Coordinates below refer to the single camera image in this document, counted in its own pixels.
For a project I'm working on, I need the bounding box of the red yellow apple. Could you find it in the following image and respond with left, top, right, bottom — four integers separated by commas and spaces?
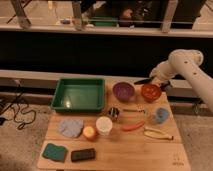
83, 126, 97, 141

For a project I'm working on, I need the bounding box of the black cable on floor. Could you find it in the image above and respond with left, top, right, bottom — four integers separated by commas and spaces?
0, 79, 37, 131

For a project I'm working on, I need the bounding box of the light blue cloth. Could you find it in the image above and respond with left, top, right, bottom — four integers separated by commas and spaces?
58, 119, 84, 138

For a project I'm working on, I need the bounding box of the green sponge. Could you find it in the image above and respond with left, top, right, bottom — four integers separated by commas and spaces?
42, 143, 68, 162

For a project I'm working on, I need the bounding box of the small metal cup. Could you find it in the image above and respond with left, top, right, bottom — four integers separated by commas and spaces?
108, 107, 120, 121

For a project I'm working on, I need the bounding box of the red bowl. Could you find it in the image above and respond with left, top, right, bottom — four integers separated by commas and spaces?
141, 84, 162, 103

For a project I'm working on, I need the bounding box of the white cup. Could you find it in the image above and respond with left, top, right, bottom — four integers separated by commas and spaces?
96, 116, 113, 135

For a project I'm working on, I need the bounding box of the purple bowl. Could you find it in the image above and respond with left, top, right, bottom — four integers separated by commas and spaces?
113, 82, 135, 102

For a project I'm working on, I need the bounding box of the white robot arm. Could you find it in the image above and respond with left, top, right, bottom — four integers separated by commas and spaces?
150, 49, 213, 113

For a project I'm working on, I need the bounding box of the green plastic tray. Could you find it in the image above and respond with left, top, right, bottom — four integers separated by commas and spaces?
51, 78, 105, 113

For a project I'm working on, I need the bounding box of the black sponge block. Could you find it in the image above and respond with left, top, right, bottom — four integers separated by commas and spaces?
71, 148, 96, 162

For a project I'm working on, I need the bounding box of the orange carrot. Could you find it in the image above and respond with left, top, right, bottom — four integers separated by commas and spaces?
121, 120, 145, 131

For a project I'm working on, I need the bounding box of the small metal hook tool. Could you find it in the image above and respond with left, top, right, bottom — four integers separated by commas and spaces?
122, 108, 147, 114

